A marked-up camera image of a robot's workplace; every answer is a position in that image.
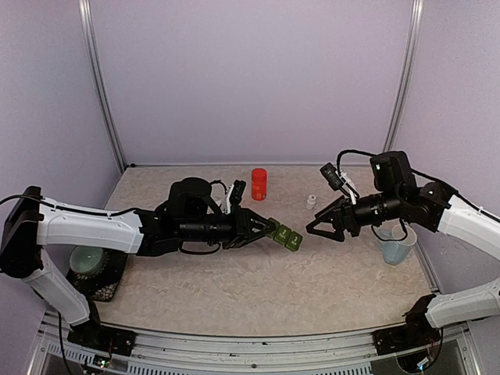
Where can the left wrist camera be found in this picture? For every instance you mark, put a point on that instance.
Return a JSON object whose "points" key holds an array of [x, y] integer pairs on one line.
{"points": [[233, 197]]}

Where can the front aluminium rail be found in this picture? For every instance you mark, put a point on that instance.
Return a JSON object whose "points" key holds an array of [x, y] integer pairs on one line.
{"points": [[156, 352]]}

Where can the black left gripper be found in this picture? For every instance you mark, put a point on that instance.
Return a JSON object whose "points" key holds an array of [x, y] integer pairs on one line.
{"points": [[243, 232]]}

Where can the aluminium frame post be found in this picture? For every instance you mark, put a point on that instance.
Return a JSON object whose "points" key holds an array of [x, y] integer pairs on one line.
{"points": [[412, 40], [99, 83]]}

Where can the green pill organizer box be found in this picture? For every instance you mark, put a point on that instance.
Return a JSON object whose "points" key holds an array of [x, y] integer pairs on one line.
{"points": [[287, 238]]}

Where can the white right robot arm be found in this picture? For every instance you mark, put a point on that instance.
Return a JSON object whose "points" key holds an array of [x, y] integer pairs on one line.
{"points": [[437, 206]]}

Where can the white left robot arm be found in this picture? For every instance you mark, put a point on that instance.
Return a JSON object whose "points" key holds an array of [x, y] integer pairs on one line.
{"points": [[190, 214]]}

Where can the small white bottle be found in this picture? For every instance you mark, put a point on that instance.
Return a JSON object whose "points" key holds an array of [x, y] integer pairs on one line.
{"points": [[310, 202]]}

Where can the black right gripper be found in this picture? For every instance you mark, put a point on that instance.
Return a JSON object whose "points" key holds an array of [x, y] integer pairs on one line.
{"points": [[333, 214]]}

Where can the black square tray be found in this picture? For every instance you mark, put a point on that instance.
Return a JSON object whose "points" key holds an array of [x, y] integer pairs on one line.
{"points": [[101, 287]]}

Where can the right aluminium frame post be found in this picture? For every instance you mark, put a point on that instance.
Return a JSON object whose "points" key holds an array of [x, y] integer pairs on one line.
{"points": [[412, 40]]}

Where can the red cylindrical can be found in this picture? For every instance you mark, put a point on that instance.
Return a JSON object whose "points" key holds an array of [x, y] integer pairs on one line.
{"points": [[259, 184]]}

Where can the left aluminium frame post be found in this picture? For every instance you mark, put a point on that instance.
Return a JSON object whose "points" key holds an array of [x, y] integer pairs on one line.
{"points": [[99, 83]]}

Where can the light blue mug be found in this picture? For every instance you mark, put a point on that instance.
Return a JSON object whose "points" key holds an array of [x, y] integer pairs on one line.
{"points": [[395, 244]]}

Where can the green ceramic bowl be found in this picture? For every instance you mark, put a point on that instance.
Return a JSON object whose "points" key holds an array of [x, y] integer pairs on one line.
{"points": [[87, 260]]}

